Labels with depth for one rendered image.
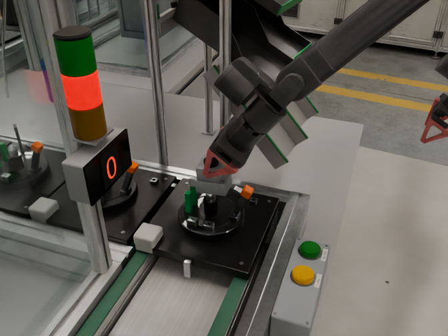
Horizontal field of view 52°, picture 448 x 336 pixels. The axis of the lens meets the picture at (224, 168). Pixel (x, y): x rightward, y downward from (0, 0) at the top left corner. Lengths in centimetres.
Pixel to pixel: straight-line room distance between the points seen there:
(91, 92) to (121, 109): 102
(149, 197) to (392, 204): 63
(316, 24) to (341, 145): 366
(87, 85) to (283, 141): 63
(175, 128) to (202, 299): 77
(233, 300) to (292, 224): 23
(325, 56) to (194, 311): 50
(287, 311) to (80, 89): 49
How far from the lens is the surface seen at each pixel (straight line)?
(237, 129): 81
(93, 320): 86
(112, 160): 74
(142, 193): 107
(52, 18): 66
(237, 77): 78
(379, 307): 101
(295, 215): 102
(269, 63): 109
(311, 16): 507
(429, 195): 134
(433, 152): 331
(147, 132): 153
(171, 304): 90
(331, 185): 129
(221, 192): 90
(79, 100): 68
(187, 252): 91
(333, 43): 75
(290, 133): 119
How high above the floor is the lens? 161
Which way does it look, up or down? 34 degrees down
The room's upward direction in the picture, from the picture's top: straight up
